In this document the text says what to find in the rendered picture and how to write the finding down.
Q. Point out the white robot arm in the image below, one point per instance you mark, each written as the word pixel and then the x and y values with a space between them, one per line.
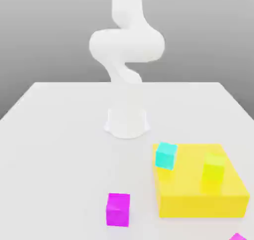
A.
pixel 127 43

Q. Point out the large yellow box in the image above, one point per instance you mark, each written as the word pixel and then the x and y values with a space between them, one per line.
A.
pixel 198 202

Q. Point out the small magenta cube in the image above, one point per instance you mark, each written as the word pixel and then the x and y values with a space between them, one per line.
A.
pixel 237 237
pixel 118 210

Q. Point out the small yellow-green cube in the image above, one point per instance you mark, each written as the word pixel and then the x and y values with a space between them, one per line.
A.
pixel 212 174

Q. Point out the small cyan cube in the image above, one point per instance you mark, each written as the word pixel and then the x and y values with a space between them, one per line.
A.
pixel 165 156

